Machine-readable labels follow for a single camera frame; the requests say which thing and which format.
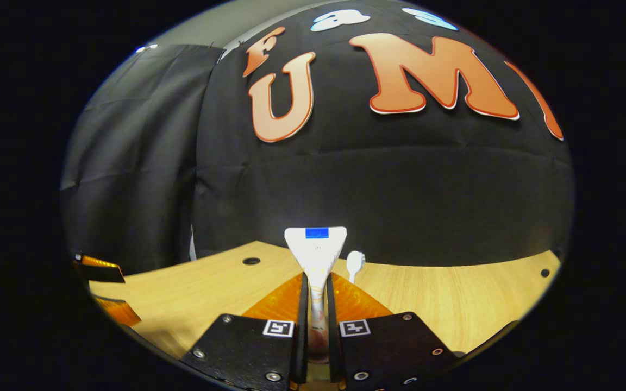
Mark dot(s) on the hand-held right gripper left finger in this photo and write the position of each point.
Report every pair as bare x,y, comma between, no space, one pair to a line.
301,347

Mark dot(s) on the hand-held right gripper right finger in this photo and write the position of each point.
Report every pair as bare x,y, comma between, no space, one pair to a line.
333,347

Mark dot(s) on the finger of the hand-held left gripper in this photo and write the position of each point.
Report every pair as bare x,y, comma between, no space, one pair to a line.
120,312
101,274

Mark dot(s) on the white toothbrush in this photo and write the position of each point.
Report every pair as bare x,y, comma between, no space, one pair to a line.
354,262

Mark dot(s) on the white toothpaste tube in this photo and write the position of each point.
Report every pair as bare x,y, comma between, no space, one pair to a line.
315,255

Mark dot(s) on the wooden desktop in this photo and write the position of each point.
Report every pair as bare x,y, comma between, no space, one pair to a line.
454,309

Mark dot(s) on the dark grey curtain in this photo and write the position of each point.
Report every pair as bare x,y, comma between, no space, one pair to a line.
128,163

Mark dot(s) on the black backdrop cloth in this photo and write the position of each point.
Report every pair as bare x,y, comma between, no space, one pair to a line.
373,190

